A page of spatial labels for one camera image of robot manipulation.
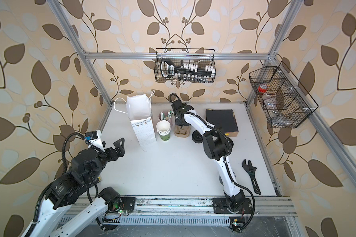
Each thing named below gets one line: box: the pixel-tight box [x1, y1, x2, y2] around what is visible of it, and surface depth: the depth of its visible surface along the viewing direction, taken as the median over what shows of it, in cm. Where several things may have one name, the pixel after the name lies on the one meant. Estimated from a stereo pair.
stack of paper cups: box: [156, 119, 172, 141], surface depth 93 cm
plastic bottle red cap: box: [257, 83, 278, 112], surface depth 81 cm
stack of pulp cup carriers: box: [174, 124, 191, 139], surface depth 101 cm
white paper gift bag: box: [113, 89, 157, 153], surface depth 91 cm
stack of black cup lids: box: [191, 129, 204, 144], surface depth 99 cm
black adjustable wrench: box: [241, 158, 262, 196], surface depth 86 cm
